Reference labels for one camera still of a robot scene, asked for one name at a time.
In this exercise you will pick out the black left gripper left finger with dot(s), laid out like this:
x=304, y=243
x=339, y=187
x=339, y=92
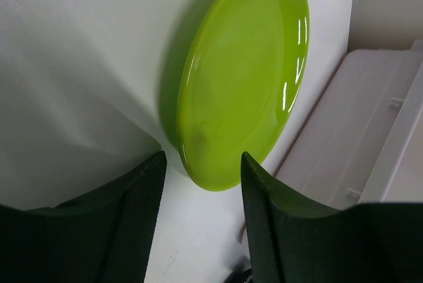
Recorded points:
x=104, y=235

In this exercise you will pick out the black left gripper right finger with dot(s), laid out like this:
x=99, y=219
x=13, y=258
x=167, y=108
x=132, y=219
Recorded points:
x=293, y=238

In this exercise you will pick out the green plastic plate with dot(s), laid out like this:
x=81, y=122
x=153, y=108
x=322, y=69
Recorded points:
x=239, y=85

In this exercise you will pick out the grey plastic bin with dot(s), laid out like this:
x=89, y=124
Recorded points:
x=335, y=152

